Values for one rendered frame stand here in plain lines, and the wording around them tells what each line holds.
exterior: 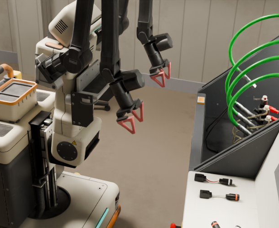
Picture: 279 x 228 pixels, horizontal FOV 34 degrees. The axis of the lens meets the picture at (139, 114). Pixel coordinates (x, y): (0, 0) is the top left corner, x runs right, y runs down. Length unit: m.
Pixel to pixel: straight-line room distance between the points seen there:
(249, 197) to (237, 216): 0.11
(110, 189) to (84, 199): 0.16
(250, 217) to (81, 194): 1.32
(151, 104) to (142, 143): 0.64
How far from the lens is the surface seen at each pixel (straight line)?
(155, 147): 3.43
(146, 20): 2.00
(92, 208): 2.44
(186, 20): 4.04
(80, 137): 2.03
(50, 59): 1.75
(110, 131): 3.60
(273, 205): 1.32
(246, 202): 1.46
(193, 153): 1.69
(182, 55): 4.15
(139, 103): 1.73
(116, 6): 1.57
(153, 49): 2.04
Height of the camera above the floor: 1.89
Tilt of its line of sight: 29 degrees down
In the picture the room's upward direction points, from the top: 2 degrees clockwise
